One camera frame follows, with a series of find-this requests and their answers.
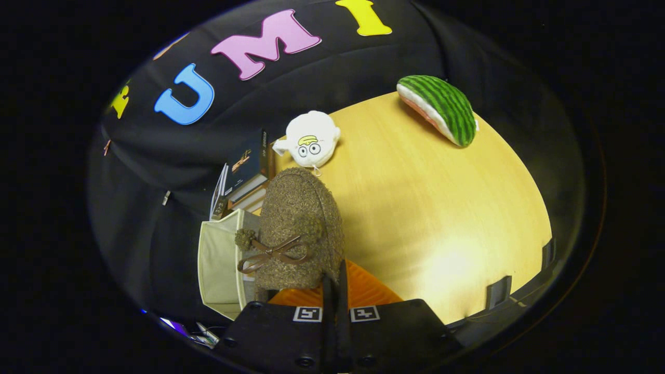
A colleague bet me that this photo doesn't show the computer screen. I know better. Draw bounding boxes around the computer screen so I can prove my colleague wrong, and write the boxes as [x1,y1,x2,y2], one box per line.
[158,316,221,350]

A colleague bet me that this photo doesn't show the watermelon slice plush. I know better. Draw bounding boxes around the watermelon slice plush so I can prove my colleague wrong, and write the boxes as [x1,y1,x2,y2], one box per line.
[396,75,479,148]

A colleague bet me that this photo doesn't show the brown cover book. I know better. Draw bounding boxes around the brown cover book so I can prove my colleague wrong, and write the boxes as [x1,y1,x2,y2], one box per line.
[231,187,267,213]
[227,174,269,203]

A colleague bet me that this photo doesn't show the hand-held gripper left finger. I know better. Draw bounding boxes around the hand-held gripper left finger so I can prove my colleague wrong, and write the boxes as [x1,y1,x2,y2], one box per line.
[215,273,337,374]

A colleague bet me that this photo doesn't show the white plush toy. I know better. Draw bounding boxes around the white plush toy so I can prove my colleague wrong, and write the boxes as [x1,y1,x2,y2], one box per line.
[272,110,341,177]

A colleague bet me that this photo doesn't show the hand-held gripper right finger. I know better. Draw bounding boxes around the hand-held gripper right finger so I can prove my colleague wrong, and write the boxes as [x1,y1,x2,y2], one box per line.
[337,260,464,374]

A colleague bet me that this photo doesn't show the brown fuzzy shoe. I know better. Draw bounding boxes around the brown fuzzy shoe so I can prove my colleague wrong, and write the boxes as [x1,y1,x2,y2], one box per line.
[235,167,345,291]

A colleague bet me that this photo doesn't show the black backdrop cloth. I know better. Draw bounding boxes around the black backdrop cloth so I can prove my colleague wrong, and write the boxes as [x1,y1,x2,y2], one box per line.
[87,0,598,333]

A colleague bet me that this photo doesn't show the white cover book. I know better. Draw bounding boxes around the white cover book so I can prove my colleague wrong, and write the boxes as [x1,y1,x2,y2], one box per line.
[209,163,230,222]

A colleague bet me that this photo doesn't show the grey fabric storage box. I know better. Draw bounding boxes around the grey fabric storage box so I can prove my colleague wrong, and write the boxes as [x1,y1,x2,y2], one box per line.
[197,209,265,321]

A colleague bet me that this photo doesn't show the dark blue book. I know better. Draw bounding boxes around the dark blue book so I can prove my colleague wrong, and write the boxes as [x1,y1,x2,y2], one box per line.
[223,130,270,202]

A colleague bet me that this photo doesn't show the black table edge bracket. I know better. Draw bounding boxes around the black table edge bracket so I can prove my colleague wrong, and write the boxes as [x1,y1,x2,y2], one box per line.
[541,238,557,271]
[485,275,513,311]

